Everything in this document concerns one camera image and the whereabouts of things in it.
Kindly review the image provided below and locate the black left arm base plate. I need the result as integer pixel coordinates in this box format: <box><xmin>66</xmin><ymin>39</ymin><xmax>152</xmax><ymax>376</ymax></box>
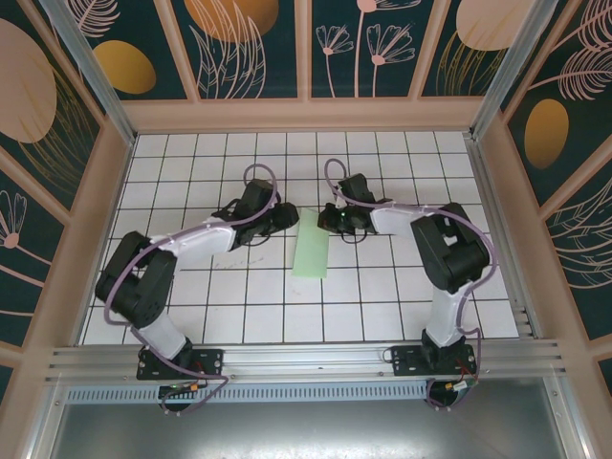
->
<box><xmin>137</xmin><ymin>347</ymin><xmax>226</xmax><ymax>382</ymax></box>

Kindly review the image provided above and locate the aluminium frame post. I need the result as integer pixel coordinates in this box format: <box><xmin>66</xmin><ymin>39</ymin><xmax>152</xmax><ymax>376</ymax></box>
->
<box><xmin>38</xmin><ymin>0</ymin><xmax>140</xmax><ymax>147</ymax></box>
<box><xmin>469</xmin><ymin>0</ymin><xmax>561</xmax><ymax>141</ymax></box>

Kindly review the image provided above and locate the aluminium side rail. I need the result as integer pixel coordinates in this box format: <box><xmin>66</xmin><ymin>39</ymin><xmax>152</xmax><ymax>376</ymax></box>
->
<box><xmin>466</xmin><ymin>136</ymin><xmax>544</xmax><ymax>339</ymax></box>

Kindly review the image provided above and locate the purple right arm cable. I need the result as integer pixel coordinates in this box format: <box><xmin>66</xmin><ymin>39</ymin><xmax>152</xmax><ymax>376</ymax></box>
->
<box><xmin>323</xmin><ymin>159</ymin><xmax>499</xmax><ymax>413</ymax></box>

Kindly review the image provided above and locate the small controller circuit board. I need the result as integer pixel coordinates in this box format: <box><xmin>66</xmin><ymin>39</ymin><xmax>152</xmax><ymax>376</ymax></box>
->
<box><xmin>157</xmin><ymin>381</ymin><xmax>205</xmax><ymax>401</ymax></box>
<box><xmin>442</xmin><ymin>380</ymin><xmax>481</xmax><ymax>398</ymax></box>

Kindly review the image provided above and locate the grey metal sheet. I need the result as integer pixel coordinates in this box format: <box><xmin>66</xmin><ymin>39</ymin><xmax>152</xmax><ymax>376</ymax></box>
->
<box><xmin>28</xmin><ymin>401</ymin><xmax>589</xmax><ymax>459</ymax></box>

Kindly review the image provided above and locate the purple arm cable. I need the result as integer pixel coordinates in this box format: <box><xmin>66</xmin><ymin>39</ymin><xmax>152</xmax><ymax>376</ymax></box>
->
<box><xmin>323</xmin><ymin>159</ymin><xmax>499</xmax><ymax>413</ymax></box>
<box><xmin>103</xmin><ymin>163</ymin><xmax>283</xmax><ymax>418</ymax></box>

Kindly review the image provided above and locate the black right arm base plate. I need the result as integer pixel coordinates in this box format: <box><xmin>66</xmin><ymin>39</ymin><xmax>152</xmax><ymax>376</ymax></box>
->
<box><xmin>390</xmin><ymin>344</ymin><xmax>479</xmax><ymax>378</ymax></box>

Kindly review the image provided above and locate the light green cloth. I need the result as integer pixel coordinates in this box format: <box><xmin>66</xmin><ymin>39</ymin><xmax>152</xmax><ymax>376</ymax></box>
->
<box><xmin>290</xmin><ymin>207</ymin><xmax>332</xmax><ymax>280</ymax></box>

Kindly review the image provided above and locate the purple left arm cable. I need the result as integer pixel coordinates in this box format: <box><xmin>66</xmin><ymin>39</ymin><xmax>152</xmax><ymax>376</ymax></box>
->
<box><xmin>103</xmin><ymin>163</ymin><xmax>283</xmax><ymax>418</ymax></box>

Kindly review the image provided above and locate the long aluminium mounting rail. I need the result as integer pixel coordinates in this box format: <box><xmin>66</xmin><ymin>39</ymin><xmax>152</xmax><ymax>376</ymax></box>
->
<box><xmin>45</xmin><ymin>338</ymin><xmax>568</xmax><ymax>384</ymax></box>

